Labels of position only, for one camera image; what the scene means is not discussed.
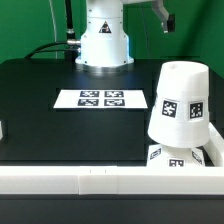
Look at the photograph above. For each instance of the white marker sheet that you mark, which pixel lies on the white marker sheet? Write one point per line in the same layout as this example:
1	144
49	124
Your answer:
100	99

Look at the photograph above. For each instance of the white lamp base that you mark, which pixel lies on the white lamp base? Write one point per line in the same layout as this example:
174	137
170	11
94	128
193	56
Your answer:
162	156

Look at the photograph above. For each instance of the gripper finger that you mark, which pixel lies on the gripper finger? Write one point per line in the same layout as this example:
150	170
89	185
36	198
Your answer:
167	19

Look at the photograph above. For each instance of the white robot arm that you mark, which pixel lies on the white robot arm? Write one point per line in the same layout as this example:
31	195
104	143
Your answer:
104	44

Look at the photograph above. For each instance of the white lamp shade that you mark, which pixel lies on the white lamp shade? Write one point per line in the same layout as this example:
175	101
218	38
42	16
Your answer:
180	116

